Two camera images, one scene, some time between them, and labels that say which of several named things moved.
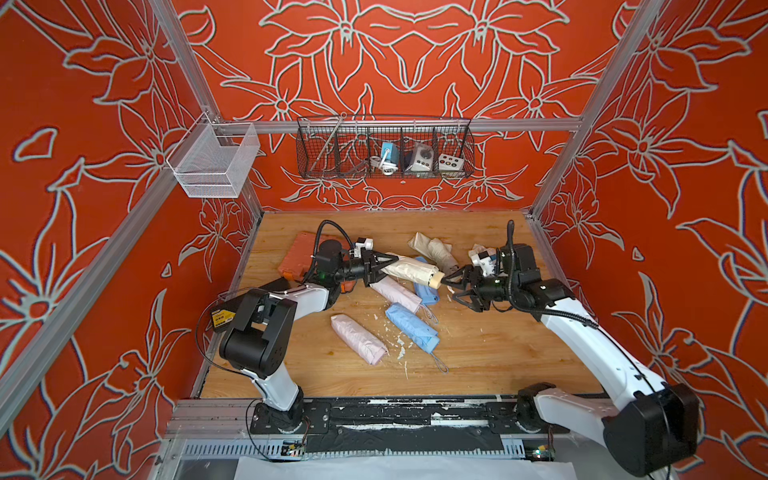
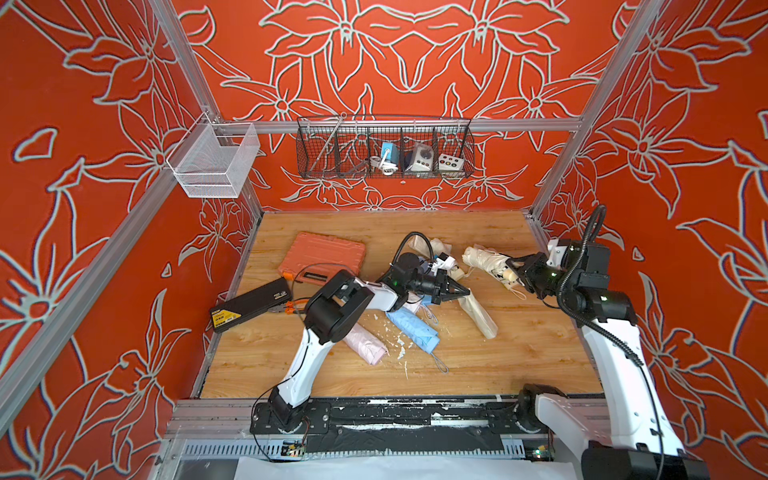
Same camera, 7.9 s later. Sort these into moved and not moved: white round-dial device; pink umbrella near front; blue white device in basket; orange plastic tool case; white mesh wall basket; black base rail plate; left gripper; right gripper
Moved: left gripper; right gripper
Not moved: pink umbrella near front; white mesh wall basket; white round-dial device; orange plastic tool case; black base rail plate; blue white device in basket
